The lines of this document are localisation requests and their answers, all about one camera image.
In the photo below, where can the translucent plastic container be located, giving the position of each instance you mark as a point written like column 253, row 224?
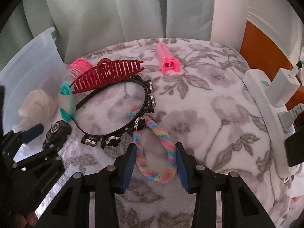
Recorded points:
column 28, row 71

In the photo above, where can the orange wooden furniture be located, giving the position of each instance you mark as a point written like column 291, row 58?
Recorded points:
column 261, row 45

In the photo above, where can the small black printed object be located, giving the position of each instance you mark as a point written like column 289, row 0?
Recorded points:
column 58, row 130

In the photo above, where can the grey plug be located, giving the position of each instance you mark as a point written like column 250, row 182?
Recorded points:
column 287, row 118

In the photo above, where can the pink white teal coil bands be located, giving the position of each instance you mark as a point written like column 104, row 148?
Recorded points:
column 65, row 114

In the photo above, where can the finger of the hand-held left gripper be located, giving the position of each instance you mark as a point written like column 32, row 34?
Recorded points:
column 51, row 154
column 33, row 133

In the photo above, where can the grey floral blanket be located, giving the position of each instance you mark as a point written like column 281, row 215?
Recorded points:
column 213, row 123

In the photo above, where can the pale green curtain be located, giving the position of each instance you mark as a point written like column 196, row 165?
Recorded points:
column 118, row 11

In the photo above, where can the cream lace scrunchie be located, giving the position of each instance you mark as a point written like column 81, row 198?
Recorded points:
column 35, row 104

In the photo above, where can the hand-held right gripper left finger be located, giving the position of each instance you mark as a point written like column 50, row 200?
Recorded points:
column 129, row 168

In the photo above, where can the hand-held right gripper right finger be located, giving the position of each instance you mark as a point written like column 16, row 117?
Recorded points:
column 182, row 168

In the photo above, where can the red hair claw clip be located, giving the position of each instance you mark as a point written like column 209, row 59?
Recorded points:
column 102, row 78

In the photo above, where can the pink hair roller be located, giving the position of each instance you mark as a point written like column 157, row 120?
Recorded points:
column 163, row 52

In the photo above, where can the white power strip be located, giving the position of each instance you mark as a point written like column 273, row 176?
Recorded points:
column 261, row 104

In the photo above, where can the white charger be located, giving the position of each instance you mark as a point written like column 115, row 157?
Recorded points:
column 282, row 87

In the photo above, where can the black charm headband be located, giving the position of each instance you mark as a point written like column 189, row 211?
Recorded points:
column 146, row 92

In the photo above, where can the person's left hand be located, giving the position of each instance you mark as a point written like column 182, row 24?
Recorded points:
column 25, row 219

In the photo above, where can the black adapter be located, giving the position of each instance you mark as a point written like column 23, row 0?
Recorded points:
column 295, row 149

